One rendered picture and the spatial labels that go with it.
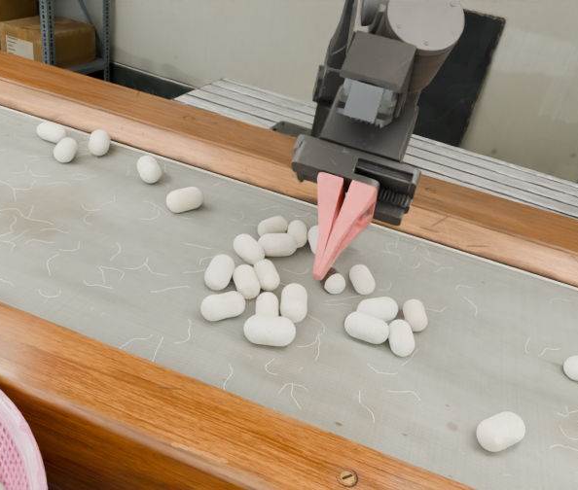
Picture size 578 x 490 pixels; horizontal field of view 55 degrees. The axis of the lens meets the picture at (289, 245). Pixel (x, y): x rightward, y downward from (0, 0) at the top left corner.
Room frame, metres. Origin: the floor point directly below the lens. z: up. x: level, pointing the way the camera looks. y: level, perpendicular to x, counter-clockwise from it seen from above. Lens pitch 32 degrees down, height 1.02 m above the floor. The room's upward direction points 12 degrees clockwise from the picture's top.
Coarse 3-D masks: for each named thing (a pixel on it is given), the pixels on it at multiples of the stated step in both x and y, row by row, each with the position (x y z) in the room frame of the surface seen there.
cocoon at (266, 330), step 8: (248, 320) 0.31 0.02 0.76; (256, 320) 0.31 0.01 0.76; (264, 320) 0.31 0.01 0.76; (272, 320) 0.31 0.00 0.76; (280, 320) 0.31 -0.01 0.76; (288, 320) 0.31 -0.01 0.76; (248, 328) 0.30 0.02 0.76; (256, 328) 0.30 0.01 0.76; (264, 328) 0.30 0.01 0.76; (272, 328) 0.30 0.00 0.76; (280, 328) 0.31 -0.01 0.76; (288, 328) 0.31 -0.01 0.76; (248, 336) 0.30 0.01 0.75; (256, 336) 0.30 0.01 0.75; (264, 336) 0.30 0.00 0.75; (272, 336) 0.30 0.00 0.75; (280, 336) 0.30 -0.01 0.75; (288, 336) 0.30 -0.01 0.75; (264, 344) 0.30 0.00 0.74; (272, 344) 0.30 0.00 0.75; (280, 344) 0.30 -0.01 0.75
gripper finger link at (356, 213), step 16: (304, 144) 0.42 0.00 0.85; (304, 160) 0.41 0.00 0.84; (320, 160) 0.41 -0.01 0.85; (336, 160) 0.41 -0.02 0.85; (352, 160) 0.41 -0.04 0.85; (352, 176) 0.40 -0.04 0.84; (352, 192) 0.39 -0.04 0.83; (368, 192) 0.39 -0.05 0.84; (352, 208) 0.38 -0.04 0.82; (368, 208) 0.41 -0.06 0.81; (336, 224) 0.38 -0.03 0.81; (352, 224) 0.38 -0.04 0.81; (368, 224) 0.42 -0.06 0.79; (336, 240) 0.37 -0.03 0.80; (352, 240) 0.41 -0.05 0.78; (336, 256) 0.38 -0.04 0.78; (320, 272) 0.36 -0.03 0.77
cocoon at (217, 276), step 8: (216, 256) 0.38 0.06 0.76; (224, 256) 0.38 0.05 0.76; (216, 264) 0.36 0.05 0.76; (224, 264) 0.37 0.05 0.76; (232, 264) 0.37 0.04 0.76; (208, 272) 0.36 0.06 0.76; (216, 272) 0.36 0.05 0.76; (224, 272) 0.36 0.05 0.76; (232, 272) 0.37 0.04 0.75; (208, 280) 0.35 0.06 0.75; (216, 280) 0.35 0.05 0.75; (224, 280) 0.35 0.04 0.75; (216, 288) 0.35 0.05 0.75
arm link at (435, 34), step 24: (360, 0) 0.53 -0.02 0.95; (408, 0) 0.44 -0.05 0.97; (432, 0) 0.44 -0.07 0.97; (456, 0) 0.45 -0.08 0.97; (360, 24) 0.52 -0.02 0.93; (384, 24) 0.43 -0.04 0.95; (408, 24) 0.42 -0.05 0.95; (432, 24) 0.43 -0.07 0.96; (456, 24) 0.43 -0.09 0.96; (432, 48) 0.41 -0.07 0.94; (432, 72) 0.44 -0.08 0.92
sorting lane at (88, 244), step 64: (0, 128) 0.57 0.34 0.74; (64, 128) 0.60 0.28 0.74; (0, 192) 0.44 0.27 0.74; (64, 192) 0.46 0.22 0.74; (128, 192) 0.48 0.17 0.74; (256, 192) 0.54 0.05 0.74; (0, 256) 0.35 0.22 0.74; (64, 256) 0.36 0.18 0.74; (128, 256) 0.38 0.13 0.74; (192, 256) 0.40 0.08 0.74; (384, 256) 0.46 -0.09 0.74; (448, 256) 0.49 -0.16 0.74; (64, 320) 0.29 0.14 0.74; (128, 320) 0.30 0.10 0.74; (192, 320) 0.32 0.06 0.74; (320, 320) 0.35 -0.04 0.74; (448, 320) 0.38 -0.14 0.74; (512, 320) 0.40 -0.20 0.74; (576, 320) 0.42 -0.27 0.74; (256, 384) 0.27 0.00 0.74; (320, 384) 0.28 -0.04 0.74; (384, 384) 0.29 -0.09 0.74; (448, 384) 0.30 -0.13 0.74; (512, 384) 0.32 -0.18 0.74; (576, 384) 0.33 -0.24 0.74; (384, 448) 0.24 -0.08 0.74; (448, 448) 0.25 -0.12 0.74; (512, 448) 0.26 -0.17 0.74; (576, 448) 0.27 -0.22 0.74
